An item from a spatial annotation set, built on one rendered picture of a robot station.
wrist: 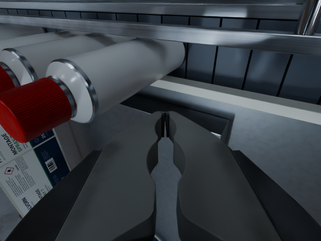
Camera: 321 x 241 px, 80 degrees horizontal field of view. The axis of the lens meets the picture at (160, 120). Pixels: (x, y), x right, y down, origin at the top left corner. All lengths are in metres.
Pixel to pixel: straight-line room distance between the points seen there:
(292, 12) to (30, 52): 0.24
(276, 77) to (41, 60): 0.24
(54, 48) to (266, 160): 0.34
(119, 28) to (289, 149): 0.29
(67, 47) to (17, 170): 0.37
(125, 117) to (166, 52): 0.19
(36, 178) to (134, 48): 0.45
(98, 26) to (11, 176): 0.41
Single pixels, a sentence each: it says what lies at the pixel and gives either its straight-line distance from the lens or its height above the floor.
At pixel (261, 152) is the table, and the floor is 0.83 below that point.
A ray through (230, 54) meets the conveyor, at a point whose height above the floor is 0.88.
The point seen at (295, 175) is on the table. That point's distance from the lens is 0.39.
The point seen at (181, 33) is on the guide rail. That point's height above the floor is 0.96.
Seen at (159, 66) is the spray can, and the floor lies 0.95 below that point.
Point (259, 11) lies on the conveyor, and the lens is 0.24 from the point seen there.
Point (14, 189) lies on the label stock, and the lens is 0.56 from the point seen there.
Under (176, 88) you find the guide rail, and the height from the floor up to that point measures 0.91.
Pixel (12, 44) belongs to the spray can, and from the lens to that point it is 0.28.
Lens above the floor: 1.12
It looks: 46 degrees down
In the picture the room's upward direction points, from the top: 132 degrees counter-clockwise
